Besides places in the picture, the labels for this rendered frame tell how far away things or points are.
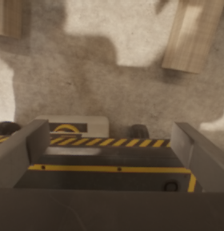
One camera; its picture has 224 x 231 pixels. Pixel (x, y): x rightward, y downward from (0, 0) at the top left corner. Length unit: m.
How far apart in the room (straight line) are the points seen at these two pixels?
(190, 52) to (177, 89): 0.16
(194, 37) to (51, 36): 0.46
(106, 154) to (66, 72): 0.39
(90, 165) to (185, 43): 0.43
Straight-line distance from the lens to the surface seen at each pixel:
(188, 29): 0.56
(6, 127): 0.66
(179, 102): 0.68
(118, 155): 0.34
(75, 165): 0.36
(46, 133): 0.16
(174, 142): 0.16
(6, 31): 0.62
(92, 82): 0.62
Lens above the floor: 0.61
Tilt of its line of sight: 72 degrees down
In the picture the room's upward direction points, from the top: 179 degrees counter-clockwise
